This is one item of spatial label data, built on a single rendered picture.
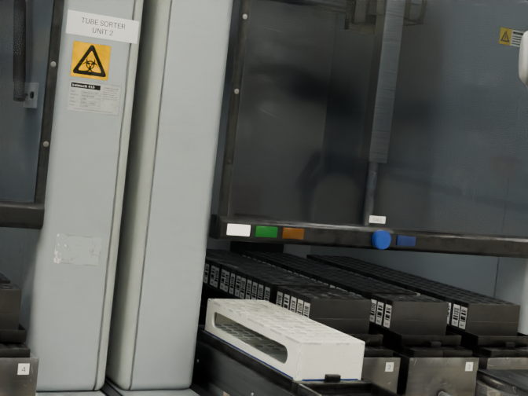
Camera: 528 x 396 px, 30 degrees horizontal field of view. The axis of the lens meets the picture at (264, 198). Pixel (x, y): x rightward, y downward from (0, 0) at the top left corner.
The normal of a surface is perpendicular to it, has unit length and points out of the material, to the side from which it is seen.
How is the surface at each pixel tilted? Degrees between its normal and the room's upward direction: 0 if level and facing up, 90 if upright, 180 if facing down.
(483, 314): 90
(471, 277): 90
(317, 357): 90
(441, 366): 90
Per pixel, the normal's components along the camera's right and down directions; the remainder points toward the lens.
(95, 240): 0.45, 0.10
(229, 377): -0.89, -0.07
